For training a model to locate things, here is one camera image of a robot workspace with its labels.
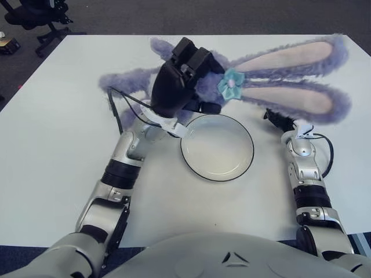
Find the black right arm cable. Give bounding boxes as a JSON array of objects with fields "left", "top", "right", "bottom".
[{"left": 312, "top": 133, "right": 334, "bottom": 179}]

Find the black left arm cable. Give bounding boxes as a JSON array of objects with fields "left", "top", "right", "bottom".
[{"left": 101, "top": 88, "right": 163, "bottom": 267}]

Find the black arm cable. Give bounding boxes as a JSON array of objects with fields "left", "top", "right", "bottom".
[
  {"left": 101, "top": 88, "right": 163, "bottom": 267},
  {"left": 312, "top": 133, "right": 334, "bottom": 179}
]

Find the purple plush bunny doll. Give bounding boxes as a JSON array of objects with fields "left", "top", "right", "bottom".
[{"left": 98, "top": 33, "right": 353, "bottom": 137}]

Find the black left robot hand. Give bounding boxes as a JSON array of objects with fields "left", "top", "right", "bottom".
[{"left": 149, "top": 36, "right": 225, "bottom": 118}]

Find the white plate black rim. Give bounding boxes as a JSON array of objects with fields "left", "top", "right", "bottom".
[{"left": 180, "top": 114, "right": 255, "bottom": 183}]

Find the white table leg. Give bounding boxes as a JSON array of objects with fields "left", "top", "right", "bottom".
[{"left": 347, "top": 231, "right": 371, "bottom": 258}]

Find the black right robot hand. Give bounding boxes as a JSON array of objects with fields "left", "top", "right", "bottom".
[{"left": 263, "top": 107, "right": 296, "bottom": 133}]

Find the grey robot torso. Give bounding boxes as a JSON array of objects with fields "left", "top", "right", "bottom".
[{"left": 0, "top": 231, "right": 371, "bottom": 278}]

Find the black office chair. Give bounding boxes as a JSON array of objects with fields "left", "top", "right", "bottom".
[{"left": 0, "top": 0, "right": 73, "bottom": 57}]

